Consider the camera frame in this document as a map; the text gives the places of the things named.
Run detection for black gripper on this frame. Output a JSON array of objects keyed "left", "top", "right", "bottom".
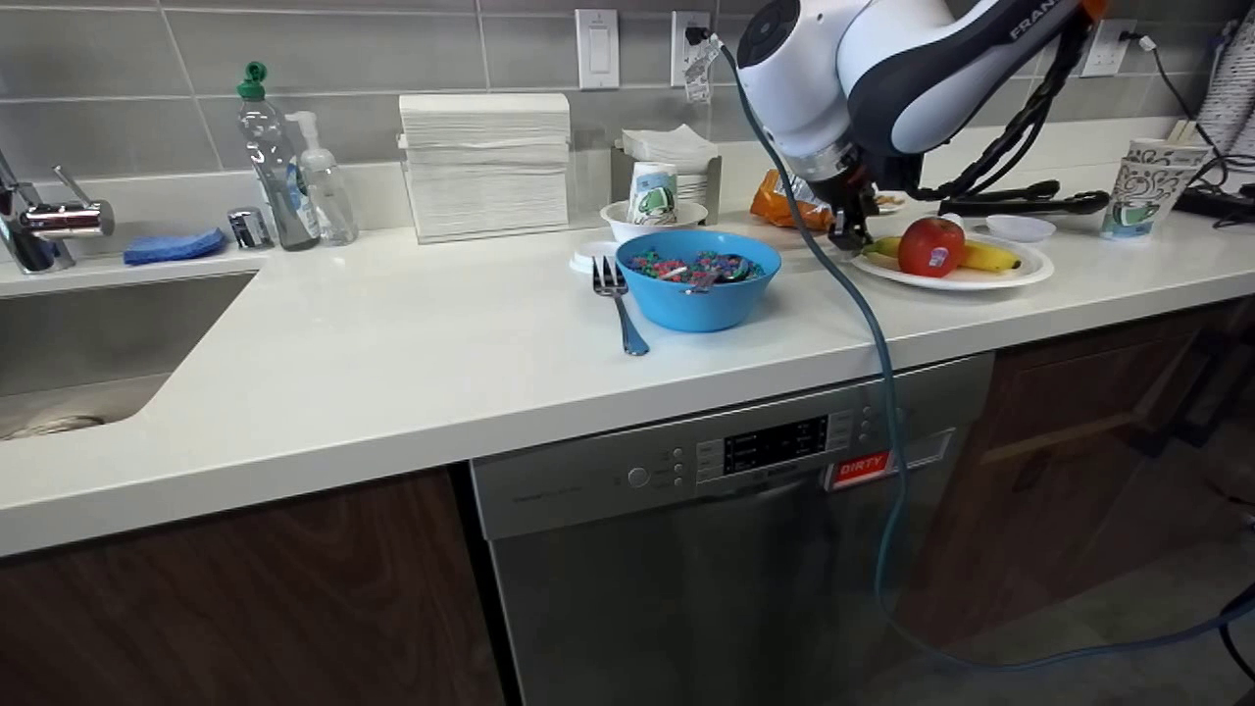
[{"left": 819, "top": 139, "right": 895, "bottom": 254}]

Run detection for blue bowl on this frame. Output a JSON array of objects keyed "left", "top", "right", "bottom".
[{"left": 613, "top": 227, "right": 788, "bottom": 339}]

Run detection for small white bowl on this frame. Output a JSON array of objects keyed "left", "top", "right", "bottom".
[{"left": 597, "top": 198, "right": 712, "bottom": 246}]

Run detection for orange snack bag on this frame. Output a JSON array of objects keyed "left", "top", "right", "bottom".
[{"left": 745, "top": 169, "right": 840, "bottom": 238}]

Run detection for red apple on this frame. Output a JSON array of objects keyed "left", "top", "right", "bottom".
[{"left": 895, "top": 218, "right": 972, "bottom": 284}]

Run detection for white fruit plate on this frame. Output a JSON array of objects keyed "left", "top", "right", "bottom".
[{"left": 845, "top": 236, "right": 1059, "bottom": 299}]

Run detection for yellow banana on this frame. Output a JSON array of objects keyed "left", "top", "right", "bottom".
[{"left": 957, "top": 236, "right": 1028, "bottom": 280}]

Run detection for colourful wrapped candies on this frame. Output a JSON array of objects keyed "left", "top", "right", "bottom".
[{"left": 627, "top": 246, "right": 763, "bottom": 293}]

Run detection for white round lid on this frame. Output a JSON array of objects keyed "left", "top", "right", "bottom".
[{"left": 984, "top": 214, "right": 1059, "bottom": 250}]

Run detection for small printed cup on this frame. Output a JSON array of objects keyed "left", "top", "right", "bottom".
[{"left": 627, "top": 157, "right": 683, "bottom": 223}]

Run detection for white outlet with plug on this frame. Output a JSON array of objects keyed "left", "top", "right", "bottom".
[{"left": 665, "top": 8, "right": 716, "bottom": 95}]

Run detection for silver fork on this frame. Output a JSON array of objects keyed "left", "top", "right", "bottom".
[{"left": 588, "top": 250, "right": 653, "bottom": 361}]

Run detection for white patterned paper cup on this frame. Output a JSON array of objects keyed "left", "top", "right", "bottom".
[{"left": 1103, "top": 134, "right": 1217, "bottom": 245}]

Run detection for dark wood cabinet door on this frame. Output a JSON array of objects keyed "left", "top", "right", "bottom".
[
  {"left": 896, "top": 299, "right": 1255, "bottom": 650},
  {"left": 0, "top": 469, "right": 509, "bottom": 706}
]

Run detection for stainless steel dishwasher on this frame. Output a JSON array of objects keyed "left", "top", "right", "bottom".
[{"left": 465, "top": 348, "right": 998, "bottom": 706}]

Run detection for black device base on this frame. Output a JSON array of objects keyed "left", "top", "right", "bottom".
[{"left": 1168, "top": 182, "right": 1255, "bottom": 227}]

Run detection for white paper towel stack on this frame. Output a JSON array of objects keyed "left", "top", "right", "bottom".
[{"left": 396, "top": 91, "right": 575, "bottom": 246}]

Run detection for clear pump bottle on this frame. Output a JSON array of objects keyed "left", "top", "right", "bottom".
[{"left": 285, "top": 108, "right": 363, "bottom": 250}]

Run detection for green cap soap bottle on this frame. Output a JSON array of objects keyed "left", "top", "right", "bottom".
[{"left": 232, "top": 61, "right": 323, "bottom": 254}]

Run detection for small metal sink fitting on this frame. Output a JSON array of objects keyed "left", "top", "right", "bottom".
[{"left": 222, "top": 203, "right": 274, "bottom": 254}]

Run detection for blue sponge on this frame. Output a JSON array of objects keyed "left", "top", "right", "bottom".
[{"left": 122, "top": 223, "right": 236, "bottom": 272}]

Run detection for kitchen sink basin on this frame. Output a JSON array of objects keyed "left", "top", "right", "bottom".
[{"left": 0, "top": 266, "right": 258, "bottom": 448}]

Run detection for chrome kitchen faucet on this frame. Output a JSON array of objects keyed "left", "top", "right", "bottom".
[{"left": 0, "top": 151, "right": 122, "bottom": 274}]

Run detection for blue power cable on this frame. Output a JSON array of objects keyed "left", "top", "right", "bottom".
[{"left": 687, "top": 20, "right": 1255, "bottom": 682}]

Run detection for black cable loop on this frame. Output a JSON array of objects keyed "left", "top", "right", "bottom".
[{"left": 934, "top": 178, "right": 1117, "bottom": 219}]

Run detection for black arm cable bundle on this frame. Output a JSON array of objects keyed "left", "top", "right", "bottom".
[{"left": 912, "top": 16, "right": 1094, "bottom": 203}]

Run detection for white wall switch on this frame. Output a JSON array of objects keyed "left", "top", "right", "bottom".
[{"left": 572, "top": 3, "right": 623, "bottom": 95}]

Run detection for white outlet with black cable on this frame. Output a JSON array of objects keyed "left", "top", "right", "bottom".
[{"left": 1079, "top": 16, "right": 1140, "bottom": 80}]

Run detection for thin black cable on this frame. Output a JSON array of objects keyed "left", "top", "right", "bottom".
[{"left": 1129, "top": 28, "right": 1240, "bottom": 201}]

